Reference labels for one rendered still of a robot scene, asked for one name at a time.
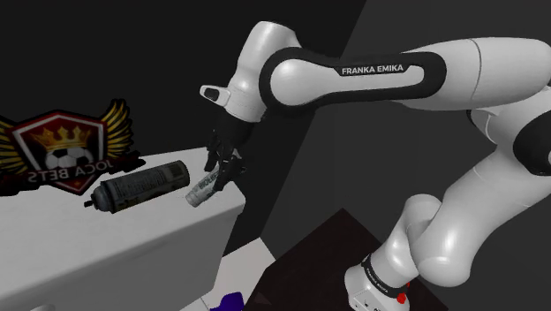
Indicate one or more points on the dark grey spray can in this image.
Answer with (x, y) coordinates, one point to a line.
(142, 186)

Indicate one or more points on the red winged shield emblem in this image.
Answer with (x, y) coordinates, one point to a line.
(64, 148)

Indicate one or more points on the purple object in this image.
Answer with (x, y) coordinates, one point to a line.
(228, 302)

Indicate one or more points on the dark robot stand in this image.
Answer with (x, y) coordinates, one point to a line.
(310, 267)

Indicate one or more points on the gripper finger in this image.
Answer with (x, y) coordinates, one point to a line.
(212, 159)
(230, 170)

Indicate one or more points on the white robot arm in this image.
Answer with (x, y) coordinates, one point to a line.
(447, 241)

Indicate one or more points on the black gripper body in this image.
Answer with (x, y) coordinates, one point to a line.
(232, 131)

